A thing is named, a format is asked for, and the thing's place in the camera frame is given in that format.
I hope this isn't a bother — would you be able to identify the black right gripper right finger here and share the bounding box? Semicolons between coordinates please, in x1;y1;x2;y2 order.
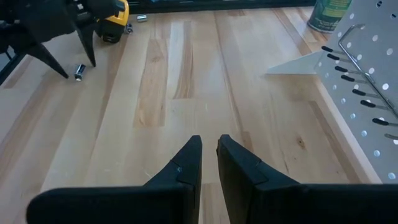
216;134;398;224

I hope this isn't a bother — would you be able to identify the white metal peg board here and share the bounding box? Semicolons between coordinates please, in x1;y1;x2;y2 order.
266;0;398;184

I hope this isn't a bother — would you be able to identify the green white spray can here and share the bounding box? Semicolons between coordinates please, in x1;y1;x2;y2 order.
307;0;354;34

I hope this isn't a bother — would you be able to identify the yellow black tape measure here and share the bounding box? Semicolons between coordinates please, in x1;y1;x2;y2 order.
95;0;130;44

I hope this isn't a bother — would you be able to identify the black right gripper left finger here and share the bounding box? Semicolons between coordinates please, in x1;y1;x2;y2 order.
26;134;203;224

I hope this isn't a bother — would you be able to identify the metal multi-hook wrench rack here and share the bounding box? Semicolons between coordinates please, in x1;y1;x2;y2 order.
321;24;398;141

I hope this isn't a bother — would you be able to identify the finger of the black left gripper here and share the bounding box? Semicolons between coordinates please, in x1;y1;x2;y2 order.
74;23;97;68
26;43;70;79

